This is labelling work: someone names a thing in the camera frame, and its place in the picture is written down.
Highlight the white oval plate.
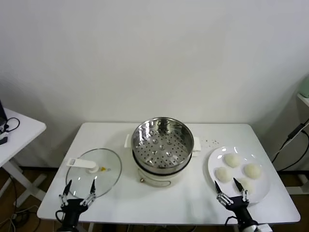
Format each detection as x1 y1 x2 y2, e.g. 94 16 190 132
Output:
207 146 271 203

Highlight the perforated stainless steamer basket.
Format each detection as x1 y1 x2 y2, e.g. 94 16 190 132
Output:
132 117 195 171

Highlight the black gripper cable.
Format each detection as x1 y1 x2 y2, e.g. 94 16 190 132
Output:
55 209 66 225
225 216 239 227

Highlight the glass lid with white handle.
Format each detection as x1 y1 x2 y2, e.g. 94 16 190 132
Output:
65 147 123 200

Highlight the white steamed baozi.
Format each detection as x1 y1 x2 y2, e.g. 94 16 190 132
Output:
238 178 256 195
214 167 234 183
224 154 241 168
243 163 263 179

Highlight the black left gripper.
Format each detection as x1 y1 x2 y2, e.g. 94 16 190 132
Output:
59 178 97 232

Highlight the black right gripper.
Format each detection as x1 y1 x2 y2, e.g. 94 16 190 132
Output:
214 177 254 227

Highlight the black power adapter cable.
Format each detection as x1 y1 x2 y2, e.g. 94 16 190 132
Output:
270 120 309 171

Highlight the thin black looped cable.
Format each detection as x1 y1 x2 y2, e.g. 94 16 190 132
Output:
3 117 20 133

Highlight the dark laptop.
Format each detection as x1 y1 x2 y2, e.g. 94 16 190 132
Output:
0 100 7 126

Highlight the cream electric cooking pot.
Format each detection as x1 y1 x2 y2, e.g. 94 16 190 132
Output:
124 134 203 189

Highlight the white floor cable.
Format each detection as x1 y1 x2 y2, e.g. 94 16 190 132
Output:
11 204 39 219

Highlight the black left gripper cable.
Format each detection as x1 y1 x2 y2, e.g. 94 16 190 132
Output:
55 209 66 225

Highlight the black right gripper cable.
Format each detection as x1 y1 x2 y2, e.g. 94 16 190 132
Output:
225 216 239 227

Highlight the pale green appliance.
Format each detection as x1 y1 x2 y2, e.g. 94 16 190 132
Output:
300 76 309 99

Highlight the white side table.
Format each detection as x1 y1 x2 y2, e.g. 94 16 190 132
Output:
0 107 47 203
287 93 309 195

